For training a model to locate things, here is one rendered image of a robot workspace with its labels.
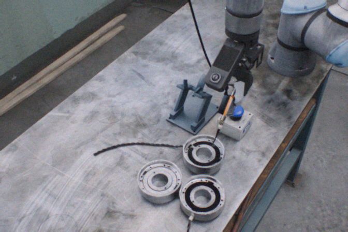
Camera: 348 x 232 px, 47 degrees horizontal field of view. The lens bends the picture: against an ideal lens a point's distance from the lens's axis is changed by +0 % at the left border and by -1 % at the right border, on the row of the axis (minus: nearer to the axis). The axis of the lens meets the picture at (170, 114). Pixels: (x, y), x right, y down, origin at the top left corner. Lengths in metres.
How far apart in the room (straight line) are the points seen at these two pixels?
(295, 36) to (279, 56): 0.10
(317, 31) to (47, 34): 1.91
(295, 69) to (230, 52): 0.44
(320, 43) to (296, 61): 0.14
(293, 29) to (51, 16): 1.80
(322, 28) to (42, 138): 0.80
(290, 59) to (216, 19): 0.37
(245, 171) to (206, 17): 0.70
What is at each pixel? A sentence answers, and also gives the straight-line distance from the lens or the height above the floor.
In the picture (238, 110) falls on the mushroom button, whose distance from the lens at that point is 1.05.
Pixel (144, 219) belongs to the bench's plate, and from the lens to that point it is 0.93.
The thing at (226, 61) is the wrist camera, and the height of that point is 1.08.
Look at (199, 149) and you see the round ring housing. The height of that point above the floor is 0.82.
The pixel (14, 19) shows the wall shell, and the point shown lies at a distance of 2.52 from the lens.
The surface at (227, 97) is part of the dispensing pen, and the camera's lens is 0.97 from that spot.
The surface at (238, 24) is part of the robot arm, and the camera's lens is 0.83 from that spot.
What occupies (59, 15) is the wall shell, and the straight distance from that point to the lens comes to 2.73.
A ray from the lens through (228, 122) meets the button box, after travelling 1.05.
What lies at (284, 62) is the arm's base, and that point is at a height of 0.84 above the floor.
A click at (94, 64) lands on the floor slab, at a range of 2.66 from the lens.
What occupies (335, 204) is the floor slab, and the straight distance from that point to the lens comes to 2.01.
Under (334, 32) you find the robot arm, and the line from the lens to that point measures 1.13.
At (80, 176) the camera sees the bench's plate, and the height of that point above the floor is 0.80.
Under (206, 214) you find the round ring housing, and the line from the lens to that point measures 0.89.
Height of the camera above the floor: 1.61
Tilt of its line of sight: 45 degrees down
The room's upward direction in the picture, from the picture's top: 3 degrees counter-clockwise
